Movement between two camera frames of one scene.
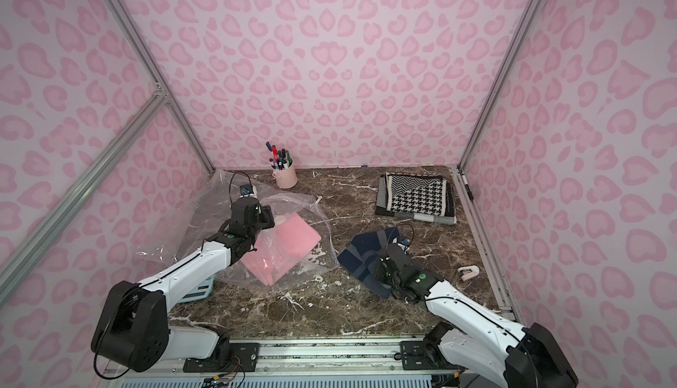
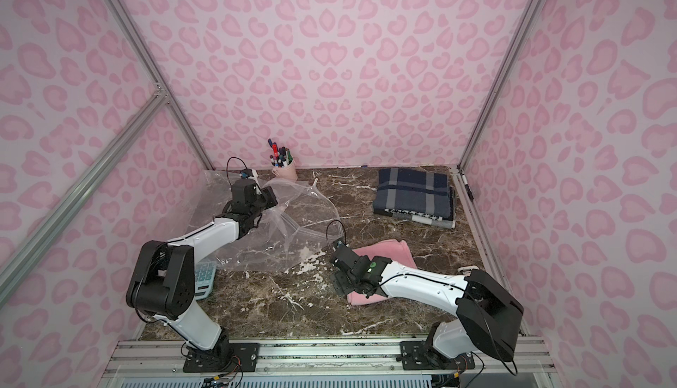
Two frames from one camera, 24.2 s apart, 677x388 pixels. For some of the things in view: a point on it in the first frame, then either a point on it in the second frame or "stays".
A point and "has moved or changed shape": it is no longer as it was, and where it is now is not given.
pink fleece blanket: [280, 248] → [396, 250]
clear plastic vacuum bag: [298, 248] has moved or changed shape
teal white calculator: [201, 293] stays
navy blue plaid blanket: [359, 257] → [414, 190]
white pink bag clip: [468, 272] stays
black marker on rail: [467, 187] stays
